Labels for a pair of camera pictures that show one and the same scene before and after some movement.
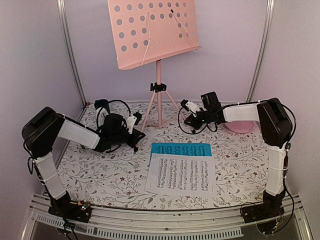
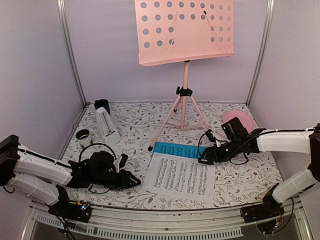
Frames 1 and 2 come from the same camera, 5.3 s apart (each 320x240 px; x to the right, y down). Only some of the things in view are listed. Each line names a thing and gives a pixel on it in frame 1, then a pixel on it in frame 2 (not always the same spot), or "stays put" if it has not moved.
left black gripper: [136, 134] -> [125, 181]
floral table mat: [173, 166] stays put
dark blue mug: [103, 103] stays put
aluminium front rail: [114, 223] stays put
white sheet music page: [179, 173] stays put
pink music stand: [145, 31] -> [171, 31]
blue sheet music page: [203, 149] stays put
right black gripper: [197, 124] -> [209, 151]
